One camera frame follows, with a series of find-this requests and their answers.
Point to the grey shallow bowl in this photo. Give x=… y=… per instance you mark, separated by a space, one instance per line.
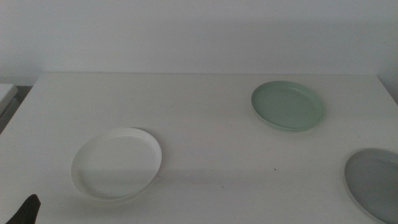
x=376 y=183

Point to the white shallow bowl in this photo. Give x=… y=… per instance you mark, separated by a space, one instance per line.
x=116 y=165

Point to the green shallow bowl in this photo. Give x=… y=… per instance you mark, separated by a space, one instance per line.
x=287 y=105

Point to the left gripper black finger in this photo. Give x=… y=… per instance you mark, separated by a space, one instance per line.
x=28 y=211

